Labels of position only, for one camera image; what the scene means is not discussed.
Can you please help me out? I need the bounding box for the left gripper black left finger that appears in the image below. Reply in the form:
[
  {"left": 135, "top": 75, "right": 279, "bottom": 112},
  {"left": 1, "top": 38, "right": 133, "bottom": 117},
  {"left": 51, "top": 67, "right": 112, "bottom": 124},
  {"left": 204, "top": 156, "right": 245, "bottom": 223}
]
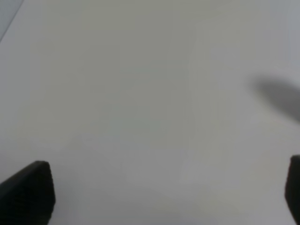
[{"left": 0, "top": 161, "right": 56, "bottom": 225}]

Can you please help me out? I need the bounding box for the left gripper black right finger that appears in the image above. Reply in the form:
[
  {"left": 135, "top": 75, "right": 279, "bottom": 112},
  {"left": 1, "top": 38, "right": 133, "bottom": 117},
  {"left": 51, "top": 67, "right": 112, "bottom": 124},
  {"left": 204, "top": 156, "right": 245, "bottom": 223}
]
[{"left": 285, "top": 155, "right": 300, "bottom": 225}]

